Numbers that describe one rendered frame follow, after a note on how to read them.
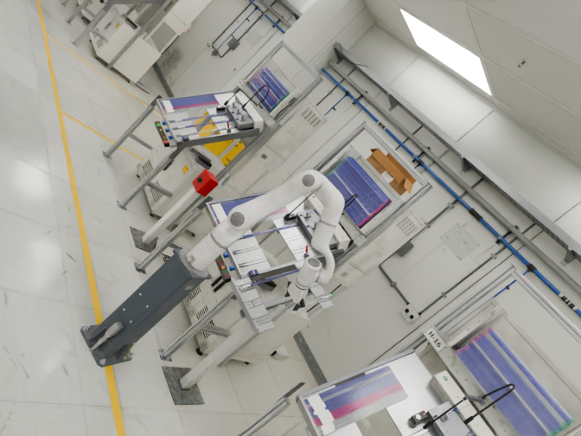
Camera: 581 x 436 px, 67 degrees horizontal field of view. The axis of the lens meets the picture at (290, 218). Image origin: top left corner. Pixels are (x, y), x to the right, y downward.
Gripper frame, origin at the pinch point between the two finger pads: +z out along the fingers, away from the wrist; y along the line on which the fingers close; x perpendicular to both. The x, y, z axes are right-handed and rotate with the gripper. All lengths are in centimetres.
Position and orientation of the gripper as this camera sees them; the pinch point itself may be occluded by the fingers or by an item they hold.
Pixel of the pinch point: (291, 302)
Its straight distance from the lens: 236.0
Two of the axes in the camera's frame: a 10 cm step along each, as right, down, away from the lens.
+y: 4.6, 6.8, -5.6
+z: -3.4, 7.3, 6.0
